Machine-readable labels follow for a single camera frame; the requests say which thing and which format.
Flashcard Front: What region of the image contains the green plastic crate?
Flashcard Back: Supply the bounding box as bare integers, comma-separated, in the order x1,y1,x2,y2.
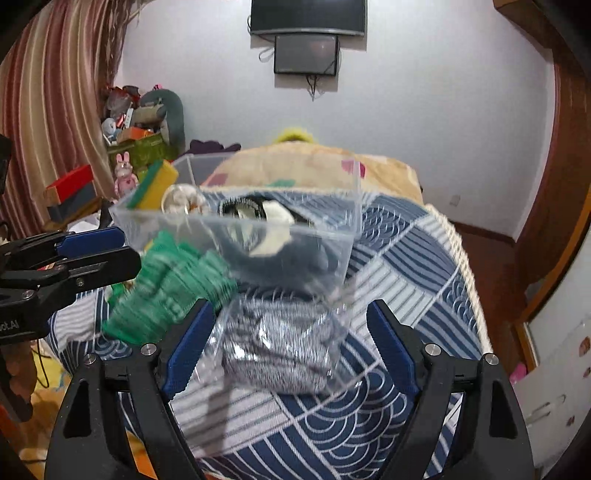
106,133,179,179

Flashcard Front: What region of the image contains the small black wall monitor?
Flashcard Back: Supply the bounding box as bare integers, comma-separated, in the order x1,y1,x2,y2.
273,34,341,76

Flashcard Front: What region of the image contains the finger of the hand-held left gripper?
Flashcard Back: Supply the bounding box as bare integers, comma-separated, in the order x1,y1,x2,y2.
0,247,142,320
0,228,127,269

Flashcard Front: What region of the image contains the green knitted glove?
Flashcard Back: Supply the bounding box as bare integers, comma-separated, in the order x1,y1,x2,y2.
102,231,239,345

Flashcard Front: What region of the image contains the striped red curtain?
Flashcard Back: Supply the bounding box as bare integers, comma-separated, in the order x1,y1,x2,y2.
0,0,136,237

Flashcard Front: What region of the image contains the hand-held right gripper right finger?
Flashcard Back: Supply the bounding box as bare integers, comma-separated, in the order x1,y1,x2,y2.
366,298,537,480

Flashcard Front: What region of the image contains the clear plastic storage box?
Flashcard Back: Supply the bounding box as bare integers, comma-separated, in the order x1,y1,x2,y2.
108,154,363,396

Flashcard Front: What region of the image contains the white cabinet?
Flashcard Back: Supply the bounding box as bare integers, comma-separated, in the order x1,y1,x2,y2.
512,257,591,463

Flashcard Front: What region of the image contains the pink rabbit toy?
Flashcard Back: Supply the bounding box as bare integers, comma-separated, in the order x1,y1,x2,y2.
114,152,140,200

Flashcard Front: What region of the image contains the cream plush toy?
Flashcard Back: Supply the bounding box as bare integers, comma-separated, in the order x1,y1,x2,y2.
161,183,209,216

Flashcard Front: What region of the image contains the wooden door frame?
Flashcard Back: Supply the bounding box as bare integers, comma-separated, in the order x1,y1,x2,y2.
493,0,591,288

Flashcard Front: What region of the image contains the dark grey cloth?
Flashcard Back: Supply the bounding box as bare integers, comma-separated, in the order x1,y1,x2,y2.
217,231,331,297

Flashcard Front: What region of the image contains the grey plush dinosaur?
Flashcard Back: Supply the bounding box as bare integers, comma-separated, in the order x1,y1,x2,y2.
137,88,186,149

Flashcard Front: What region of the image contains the red and black box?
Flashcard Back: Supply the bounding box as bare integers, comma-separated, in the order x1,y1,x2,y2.
44,164,101,223

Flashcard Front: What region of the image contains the purple cloth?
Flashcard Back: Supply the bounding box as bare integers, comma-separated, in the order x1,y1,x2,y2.
185,138,242,156

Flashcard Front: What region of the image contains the grey knitted glove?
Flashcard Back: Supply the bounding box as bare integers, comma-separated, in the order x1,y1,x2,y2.
221,298,343,396

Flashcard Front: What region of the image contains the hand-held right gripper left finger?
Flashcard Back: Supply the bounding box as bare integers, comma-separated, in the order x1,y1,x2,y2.
45,298,218,480

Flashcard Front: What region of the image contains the black and white sock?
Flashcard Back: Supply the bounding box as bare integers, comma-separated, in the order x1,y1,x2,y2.
217,196,320,257

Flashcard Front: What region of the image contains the yellow fuzzy object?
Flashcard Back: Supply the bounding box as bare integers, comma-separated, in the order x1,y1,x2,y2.
272,126,320,145

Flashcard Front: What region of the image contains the beige fleece blanket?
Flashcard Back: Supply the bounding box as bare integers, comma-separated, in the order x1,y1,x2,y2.
202,141,424,205

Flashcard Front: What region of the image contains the pile of toys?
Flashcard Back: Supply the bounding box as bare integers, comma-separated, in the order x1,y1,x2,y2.
101,84,142,139

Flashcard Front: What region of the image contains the wall-mounted black television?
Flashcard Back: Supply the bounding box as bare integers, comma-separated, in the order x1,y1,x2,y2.
249,0,368,37

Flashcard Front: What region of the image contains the blue patterned bed cover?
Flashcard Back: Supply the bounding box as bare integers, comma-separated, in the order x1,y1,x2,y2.
44,188,493,480

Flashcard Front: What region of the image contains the yellow and green sponge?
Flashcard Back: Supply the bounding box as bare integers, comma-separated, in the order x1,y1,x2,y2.
126,160,180,212

